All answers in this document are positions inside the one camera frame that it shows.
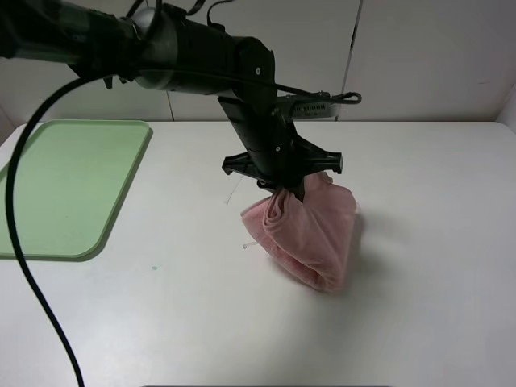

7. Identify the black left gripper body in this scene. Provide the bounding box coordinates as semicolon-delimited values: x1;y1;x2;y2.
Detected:
218;97;343;189

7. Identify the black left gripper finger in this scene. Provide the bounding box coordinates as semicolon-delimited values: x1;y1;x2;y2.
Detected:
288;177;305;202
271;186;290;196

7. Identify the pink terry towel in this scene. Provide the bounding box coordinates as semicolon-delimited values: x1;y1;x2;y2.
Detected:
240;172;357;293

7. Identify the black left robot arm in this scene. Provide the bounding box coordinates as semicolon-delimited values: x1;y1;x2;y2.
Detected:
1;1;343;198

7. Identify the green plastic tray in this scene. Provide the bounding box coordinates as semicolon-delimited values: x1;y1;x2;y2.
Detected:
14;120;153;262

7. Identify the small white tag fastener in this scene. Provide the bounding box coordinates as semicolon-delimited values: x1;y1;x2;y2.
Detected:
243;242;258;249

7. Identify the white plastic tag string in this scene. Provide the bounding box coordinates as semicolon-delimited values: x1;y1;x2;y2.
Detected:
224;173;245;206

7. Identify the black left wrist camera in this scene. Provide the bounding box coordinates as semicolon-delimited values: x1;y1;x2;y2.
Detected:
277;95;338;120

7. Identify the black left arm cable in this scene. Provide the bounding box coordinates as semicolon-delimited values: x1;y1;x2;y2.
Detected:
6;0;363;387

